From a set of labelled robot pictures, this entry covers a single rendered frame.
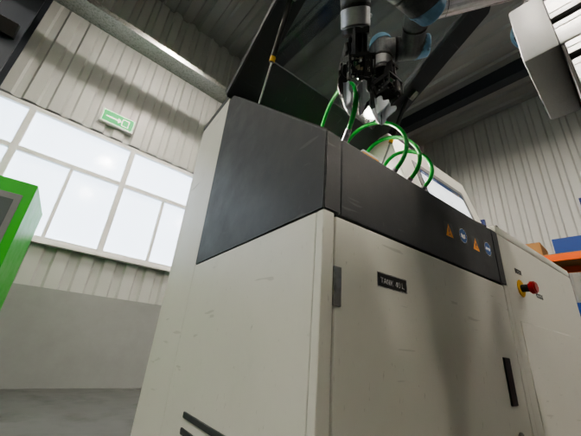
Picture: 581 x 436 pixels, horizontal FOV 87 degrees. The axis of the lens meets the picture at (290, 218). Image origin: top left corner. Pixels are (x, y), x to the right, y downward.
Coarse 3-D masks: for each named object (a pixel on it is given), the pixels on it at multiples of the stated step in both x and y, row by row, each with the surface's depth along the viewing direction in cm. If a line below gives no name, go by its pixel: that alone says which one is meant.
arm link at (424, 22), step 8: (408, 0) 69; (416, 0) 69; (424, 0) 69; (432, 0) 69; (440, 0) 70; (400, 8) 71; (408, 8) 71; (416, 8) 70; (424, 8) 70; (432, 8) 70; (440, 8) 71; (408, 16) 74; (416, 16) 72; (424, 16) 72; (432, 16) 72; (424, 24) 74
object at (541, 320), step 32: (416, 160) 149; (512, 256) 95; (512, 288) 87; (544, 288) 105; (544, 320) 96; (576, 320) 117; (544, 352) 88; (576, 352) 105; (544, 384) 82; (576, 384) 97; (544, 416) 76; (576, 416) 89
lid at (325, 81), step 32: (320, 0) 105; (384, 0) 110; (288, 32) 110; (320, 32) 112; (448, 32) 123; (256, 64) 112; (288, 64) 117; (320, 64) 119; (416, 64) 129; (256, 96) 120; (288, 96) 123; (320, 96) 126; (352, 96) 131; (416, 96) 134; (352, 128) 140; (384, 128) 144
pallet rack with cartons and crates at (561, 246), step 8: (552, 240) 476; (560, 240) 469; (568, 240) 462; (576, 240) 456; (536, 248) 486; (544, 248) 501; (560, 248) 466; (568, 248) 459; (576, 248) 453; (544, 256) 464; (552, 256) 456; (560, 256) 449; (568, 256) 443; (576, 256) 436; (560, 264) 494; (568, 264) 491; (576, 264) 488; (568, 272) 500
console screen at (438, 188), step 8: (424, 168) 149; (424, 176) 142; (432, 184) 144; (440, 184) 152; (448, 184) 161; (432, 192) 138; (440, 192) 145; (448, 192) 153; (456, 192) 163; (448, 200) 147; (456, 200) 156; (464, 200) 165; (456, 208) 148; (464, 208) 156; (472, 216) 158
